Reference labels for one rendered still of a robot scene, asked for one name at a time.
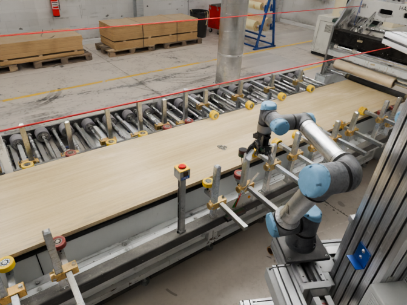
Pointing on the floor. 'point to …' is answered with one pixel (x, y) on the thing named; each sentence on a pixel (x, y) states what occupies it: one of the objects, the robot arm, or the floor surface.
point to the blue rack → (262, 28)
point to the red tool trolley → (214, 17)
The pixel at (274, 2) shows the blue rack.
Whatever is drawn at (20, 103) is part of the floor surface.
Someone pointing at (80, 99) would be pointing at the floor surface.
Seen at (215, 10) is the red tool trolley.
